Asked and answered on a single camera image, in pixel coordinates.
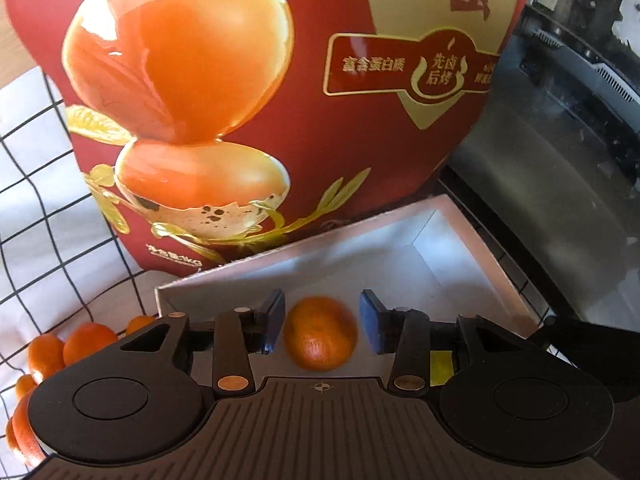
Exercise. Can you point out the pink cardboard box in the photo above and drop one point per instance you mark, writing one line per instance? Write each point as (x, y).
(400, 260)

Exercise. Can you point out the red printed food package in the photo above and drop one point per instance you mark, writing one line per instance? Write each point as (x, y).
(325, 160)

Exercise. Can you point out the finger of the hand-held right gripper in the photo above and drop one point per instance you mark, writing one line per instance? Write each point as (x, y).
(590, 337)

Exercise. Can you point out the white black checked tablecloth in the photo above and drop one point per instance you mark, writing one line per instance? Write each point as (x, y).
(40, 210)

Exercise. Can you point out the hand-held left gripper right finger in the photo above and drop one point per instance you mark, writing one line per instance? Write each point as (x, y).
(370, 321)

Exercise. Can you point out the green apple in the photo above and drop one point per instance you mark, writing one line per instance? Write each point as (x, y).
(442, 367)

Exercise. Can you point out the black flat screen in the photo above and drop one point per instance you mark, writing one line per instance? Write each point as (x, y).
(550, 170)

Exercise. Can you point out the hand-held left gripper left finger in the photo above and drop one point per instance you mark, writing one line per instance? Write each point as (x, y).
(272, 320)

